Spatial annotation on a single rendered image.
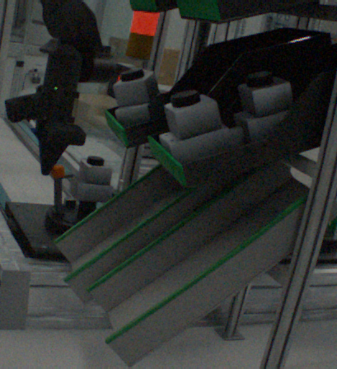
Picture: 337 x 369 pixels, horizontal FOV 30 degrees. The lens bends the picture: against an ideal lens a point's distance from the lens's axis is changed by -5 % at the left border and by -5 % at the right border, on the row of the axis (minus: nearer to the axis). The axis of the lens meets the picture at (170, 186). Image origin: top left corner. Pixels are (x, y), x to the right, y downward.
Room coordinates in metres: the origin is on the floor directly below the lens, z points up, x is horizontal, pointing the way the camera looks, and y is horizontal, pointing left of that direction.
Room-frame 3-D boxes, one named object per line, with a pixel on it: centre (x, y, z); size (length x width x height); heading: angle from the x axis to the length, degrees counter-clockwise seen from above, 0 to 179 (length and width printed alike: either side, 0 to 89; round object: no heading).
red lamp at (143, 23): (1.30, 0.11, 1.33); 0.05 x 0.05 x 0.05
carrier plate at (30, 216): (1.07, 0.13, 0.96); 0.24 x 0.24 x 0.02; 28
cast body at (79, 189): (1.08, 0.12, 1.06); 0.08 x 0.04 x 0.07; 118
